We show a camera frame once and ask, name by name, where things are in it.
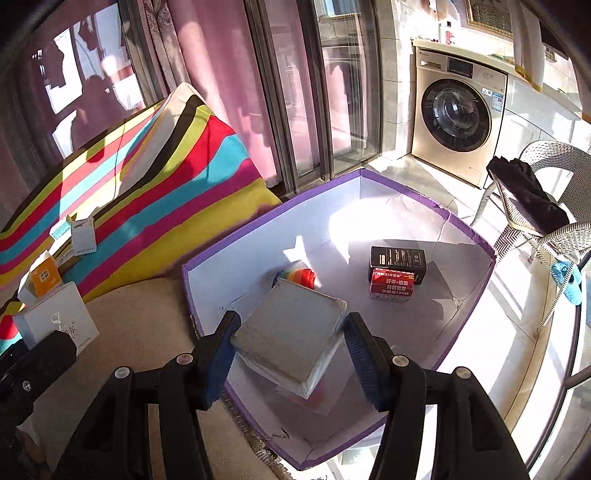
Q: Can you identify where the white box purple ribbon logo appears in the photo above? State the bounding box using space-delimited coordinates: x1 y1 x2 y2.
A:
13 282 99 355

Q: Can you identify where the black cloth on chair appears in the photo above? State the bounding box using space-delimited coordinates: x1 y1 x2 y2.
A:
487 157 569 236

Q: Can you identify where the striped colourful cushion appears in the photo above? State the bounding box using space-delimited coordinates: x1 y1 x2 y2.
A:
1 83 280 348

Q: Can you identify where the beige seat cushion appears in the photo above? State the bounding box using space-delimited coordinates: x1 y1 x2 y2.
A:
18 275 279 480

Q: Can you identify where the purple-rimmed white storage box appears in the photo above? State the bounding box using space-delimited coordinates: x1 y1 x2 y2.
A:
182 169 496 470

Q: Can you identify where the red blue product box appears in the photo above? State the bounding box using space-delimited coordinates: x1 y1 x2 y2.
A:
370 268 415 301

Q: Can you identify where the black applicator box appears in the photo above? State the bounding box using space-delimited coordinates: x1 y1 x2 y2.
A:
369 246 427 285

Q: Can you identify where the orange tissue pack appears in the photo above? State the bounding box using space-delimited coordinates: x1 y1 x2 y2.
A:
17 251 63 306

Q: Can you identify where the white wicker chair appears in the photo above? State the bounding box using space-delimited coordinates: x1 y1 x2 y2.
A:
474 140 590 306

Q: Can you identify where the white cube box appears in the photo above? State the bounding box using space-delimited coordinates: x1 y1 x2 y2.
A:
71 217 97 256

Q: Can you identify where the grey white square box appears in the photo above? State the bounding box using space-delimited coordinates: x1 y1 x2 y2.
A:
231 278 348 399

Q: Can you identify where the gold washing machine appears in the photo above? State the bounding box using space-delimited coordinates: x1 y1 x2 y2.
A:
412 40 509 188

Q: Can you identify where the blue slipper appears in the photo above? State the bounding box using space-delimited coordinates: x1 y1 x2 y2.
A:
550 261 582 306

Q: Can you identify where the teal small box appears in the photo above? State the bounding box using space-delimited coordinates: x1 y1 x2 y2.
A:
49 218 71 241

